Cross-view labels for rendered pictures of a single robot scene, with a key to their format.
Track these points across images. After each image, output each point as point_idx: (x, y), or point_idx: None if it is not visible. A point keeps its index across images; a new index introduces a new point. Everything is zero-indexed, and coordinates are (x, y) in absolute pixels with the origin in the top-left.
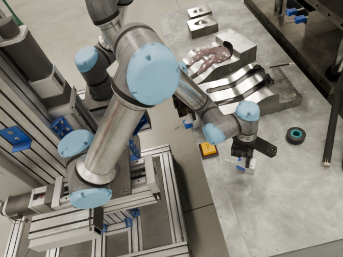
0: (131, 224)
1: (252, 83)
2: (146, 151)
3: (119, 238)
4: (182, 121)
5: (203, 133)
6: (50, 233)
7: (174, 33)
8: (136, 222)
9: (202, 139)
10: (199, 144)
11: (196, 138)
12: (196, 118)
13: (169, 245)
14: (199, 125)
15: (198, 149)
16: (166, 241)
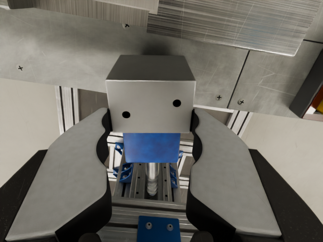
0: (181, 151)
1: None
2: (61, 108)
3: (187, 163)
4: (133, 162)
5: (235, 54)
6: None
7: None
8: (181, 145)
9: (264, 76)
10: (307, 113)
11: (241, 100)
12: (170, 94)
13: (232, 116)
14: (184, 58)
15: (295, 115)
16: (222, 117)
